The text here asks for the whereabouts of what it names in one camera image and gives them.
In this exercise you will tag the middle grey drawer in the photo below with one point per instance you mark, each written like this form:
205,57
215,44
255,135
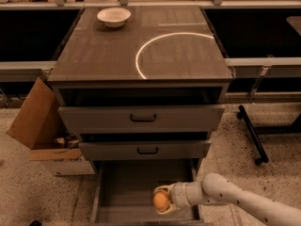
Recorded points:
127,150

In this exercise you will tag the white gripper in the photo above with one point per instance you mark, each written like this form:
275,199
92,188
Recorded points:
179,195

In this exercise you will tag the orange fruit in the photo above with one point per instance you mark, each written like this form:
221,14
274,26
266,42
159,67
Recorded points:
161,201

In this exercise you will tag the black middle drawer handle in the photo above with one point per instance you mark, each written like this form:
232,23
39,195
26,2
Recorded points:
147,150

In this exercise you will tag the white bowl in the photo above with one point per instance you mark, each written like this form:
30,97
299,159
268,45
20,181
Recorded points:
114,17

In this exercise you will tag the top grey drawer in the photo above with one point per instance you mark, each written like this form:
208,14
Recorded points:
116,119

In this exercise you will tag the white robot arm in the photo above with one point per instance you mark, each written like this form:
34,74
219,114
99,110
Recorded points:
215,189

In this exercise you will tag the open cardboard box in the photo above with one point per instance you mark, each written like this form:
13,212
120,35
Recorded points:
39,127

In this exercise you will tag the grey drawer cabinet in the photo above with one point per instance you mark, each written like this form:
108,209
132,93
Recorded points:
161,56

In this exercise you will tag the black top drawer handle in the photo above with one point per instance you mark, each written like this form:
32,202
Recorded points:
135,118

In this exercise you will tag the black bar with wheels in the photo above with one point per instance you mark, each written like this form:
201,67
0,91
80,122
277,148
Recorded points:
263,158

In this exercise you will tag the bottom open grey drawer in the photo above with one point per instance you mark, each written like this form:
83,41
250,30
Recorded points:
125,191

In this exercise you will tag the black drawer handle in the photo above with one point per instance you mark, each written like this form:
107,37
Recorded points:
147,150
135,118

